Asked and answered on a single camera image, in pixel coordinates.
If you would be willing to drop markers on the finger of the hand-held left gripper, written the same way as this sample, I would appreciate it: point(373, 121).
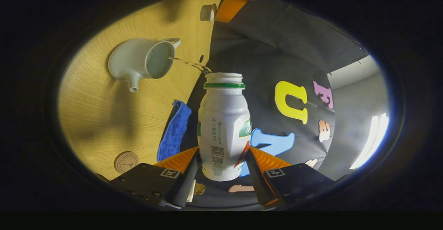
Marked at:
point(230, 10)

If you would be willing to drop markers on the white ceramic teacup with spout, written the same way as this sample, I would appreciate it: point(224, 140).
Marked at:
point(128, 60)

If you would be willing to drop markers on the blue folded towel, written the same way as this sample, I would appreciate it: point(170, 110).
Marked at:
point(174, 129)

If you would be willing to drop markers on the white teacup lid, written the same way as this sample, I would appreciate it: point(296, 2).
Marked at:
point(207, 12)

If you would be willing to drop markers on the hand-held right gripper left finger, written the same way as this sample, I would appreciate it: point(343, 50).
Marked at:
point(185, 188)

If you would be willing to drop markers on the round wooden coaster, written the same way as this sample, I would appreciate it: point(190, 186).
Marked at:
point(126, 162)

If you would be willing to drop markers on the brown toast slice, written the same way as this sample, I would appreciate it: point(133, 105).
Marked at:
point(199, 189)

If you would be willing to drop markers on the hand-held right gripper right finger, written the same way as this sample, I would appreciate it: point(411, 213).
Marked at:
point(259, 185)

